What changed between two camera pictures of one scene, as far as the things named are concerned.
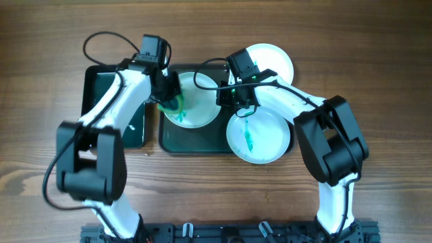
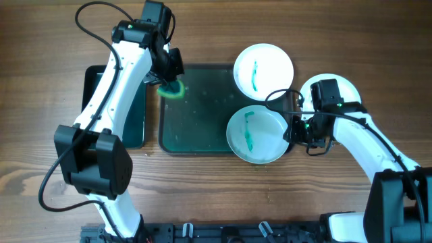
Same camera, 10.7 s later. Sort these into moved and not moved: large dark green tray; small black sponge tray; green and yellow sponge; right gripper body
Moved: green and yellow sponge; right gripper body
Not moved: large dark green tray; small black sponge tray
